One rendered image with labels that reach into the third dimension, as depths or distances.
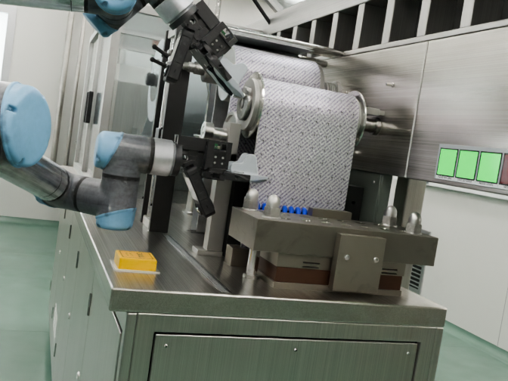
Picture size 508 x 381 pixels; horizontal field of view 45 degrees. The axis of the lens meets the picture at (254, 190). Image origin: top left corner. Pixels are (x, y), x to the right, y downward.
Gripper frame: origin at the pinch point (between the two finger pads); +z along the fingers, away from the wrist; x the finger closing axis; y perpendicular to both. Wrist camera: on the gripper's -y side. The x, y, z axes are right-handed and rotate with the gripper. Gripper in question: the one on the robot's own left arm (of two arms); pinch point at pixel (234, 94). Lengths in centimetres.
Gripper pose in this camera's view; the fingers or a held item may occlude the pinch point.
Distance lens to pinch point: 136.4
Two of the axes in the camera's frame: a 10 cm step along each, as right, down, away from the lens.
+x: -3.3, -1.2, 9.4
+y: 7.1, -6.8, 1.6
